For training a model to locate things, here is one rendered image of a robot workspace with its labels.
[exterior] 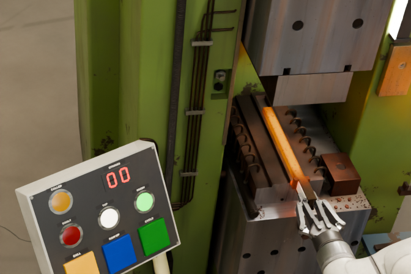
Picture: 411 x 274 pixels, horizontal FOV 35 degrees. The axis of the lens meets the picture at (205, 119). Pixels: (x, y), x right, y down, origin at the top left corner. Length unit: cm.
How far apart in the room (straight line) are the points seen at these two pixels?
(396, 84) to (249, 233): 59
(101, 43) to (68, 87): 171
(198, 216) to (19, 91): 197
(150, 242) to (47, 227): 27
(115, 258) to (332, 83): 69
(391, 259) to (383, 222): 81
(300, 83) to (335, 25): 17
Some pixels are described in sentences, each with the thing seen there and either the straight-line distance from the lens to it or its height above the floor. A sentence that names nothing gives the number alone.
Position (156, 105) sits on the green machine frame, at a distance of 176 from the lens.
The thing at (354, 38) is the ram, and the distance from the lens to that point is 163.
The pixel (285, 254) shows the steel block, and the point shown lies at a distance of 201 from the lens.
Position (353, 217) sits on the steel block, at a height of 89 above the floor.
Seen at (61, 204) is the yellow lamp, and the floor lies 116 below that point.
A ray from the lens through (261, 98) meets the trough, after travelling 217.
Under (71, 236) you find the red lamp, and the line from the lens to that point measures 155.
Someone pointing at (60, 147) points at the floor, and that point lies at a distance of 343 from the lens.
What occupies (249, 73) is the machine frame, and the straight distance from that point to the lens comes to 220.
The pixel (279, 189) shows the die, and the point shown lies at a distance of 188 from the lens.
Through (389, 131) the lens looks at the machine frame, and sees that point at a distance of 209.
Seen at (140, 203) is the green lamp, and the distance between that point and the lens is 162.
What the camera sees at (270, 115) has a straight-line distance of 207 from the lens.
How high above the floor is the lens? 226
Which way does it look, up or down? 38 degrees down
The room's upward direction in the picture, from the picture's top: 6 degrees clockwise
